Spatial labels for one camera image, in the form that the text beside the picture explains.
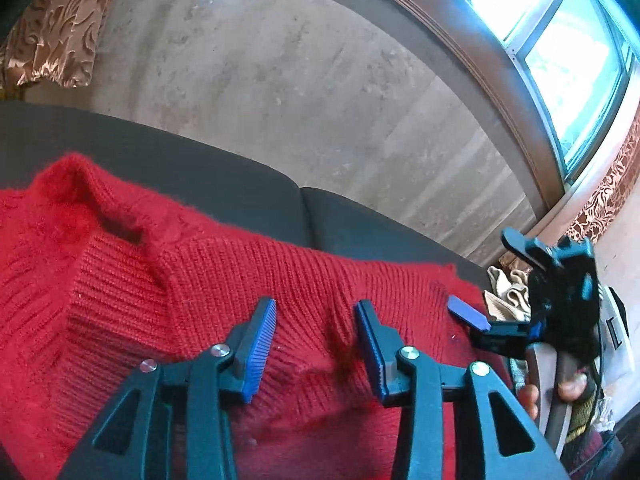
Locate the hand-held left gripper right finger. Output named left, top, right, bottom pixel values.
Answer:
left=353, top=300, right=571, bottom=480

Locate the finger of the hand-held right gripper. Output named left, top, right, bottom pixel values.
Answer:
left=446, top=294, right=532, bottom=361
left=501, top=226, right=567, bottom=267

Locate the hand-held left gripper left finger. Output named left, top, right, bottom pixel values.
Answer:
left=57, top=296, right=278, bottom=480

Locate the cream knitted sweater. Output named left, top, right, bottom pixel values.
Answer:
left=482, top=266, right=534, bottom=324

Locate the red knitted sweater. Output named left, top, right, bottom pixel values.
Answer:
left=0, top=152, right=512, bottom=480

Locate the person's right hand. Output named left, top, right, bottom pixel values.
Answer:
left=517, top=374, right=594, bottom=422

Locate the storage box with white lid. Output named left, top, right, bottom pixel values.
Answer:
left=597, top=285, right=637, bottom=382

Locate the brown floral curtain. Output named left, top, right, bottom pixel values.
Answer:
left=500, top=105, right=640, bottom=272
left=0, top=0, right=128, bottom=92

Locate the window with wooden frame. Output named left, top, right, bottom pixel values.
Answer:
left=330, top=0, right=640, bottom=196

